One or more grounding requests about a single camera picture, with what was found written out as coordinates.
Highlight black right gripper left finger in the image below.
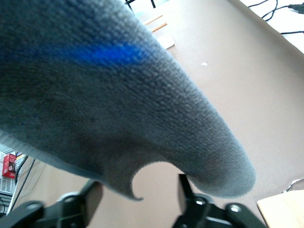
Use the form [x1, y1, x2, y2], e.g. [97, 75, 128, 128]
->
[44, 181, 104, 228]

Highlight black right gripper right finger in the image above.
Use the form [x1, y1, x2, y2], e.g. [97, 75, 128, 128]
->
[173, 174, 214, 228]

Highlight pink and grey cloth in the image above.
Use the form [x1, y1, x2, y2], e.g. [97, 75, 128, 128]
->
[0, 0, 257, 202]

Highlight red cardboard box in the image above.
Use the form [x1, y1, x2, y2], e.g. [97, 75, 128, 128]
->
[2, 153, 17, 179]

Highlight wooden cutting board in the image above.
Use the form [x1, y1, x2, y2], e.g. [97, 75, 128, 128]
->
[257, 178, 304, 228]

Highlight white rectangular tray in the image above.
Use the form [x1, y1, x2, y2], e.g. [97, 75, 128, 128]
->
[158, 35, 176, 50]

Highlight brown wooden chopstick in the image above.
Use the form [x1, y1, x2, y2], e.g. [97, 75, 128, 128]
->
[144, 15, 163, 25]
[151, 22, 168, 33]

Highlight black cable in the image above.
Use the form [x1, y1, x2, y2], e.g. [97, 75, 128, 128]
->
[280, 29, 304, 36]
[8, 158, 37, 212]
[248, 0, 304, 22]

